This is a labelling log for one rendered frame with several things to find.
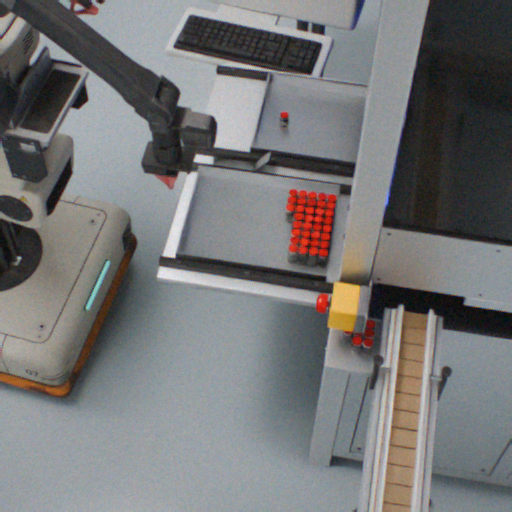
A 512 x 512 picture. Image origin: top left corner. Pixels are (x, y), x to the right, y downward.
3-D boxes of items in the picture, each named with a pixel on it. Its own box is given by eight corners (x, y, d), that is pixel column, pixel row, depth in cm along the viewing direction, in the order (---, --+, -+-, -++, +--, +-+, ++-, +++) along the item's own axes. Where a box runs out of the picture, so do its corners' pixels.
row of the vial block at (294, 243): (307, 202, 212) (308, 190, 208) (296, 264, 202) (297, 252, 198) (298, 201, 212) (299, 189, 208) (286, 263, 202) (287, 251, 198)
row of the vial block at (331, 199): (335, 206, 211) (337, 194, 207) (326, 268, 201) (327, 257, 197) (326, 205, 211) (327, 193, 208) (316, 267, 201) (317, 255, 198)
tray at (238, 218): (339, 194, 214) (340, 185, 211) (325, 284, 199) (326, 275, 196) (199, 174, 217) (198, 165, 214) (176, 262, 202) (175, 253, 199)
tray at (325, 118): (397, 100, 232) (399, 90, 229) (387, 176, 217) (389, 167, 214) (268, 82, 235) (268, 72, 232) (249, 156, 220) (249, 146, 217)
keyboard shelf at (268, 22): (340, 25, 263) (341, 18, 261) (316, 90, 248) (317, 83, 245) (196, -5, 270) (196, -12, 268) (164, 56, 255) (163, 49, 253)
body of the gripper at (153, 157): (189, 177, 181) (188, 152, 175) (141, 169, 182) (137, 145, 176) (197, 153, 184) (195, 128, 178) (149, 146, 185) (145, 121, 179)
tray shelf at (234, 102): (397, 92, 236) (398, 87, 234) (368, 316, 197) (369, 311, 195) (219, 67, 240) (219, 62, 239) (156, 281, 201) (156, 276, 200)
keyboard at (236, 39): (322, 45, 254) (322, 39, 252) (309, 78, 246) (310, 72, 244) (189, 17, 260) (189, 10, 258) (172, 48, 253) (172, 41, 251)
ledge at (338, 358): (395, 328, 195) (396, 324, 193) (389, 380, 188) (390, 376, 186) (331, 318, 196) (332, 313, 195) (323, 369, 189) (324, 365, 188)
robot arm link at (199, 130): (157, 77, 169) (146, 112, 165) (216, 86, 168) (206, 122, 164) (164, 116, 180) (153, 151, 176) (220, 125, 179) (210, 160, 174)
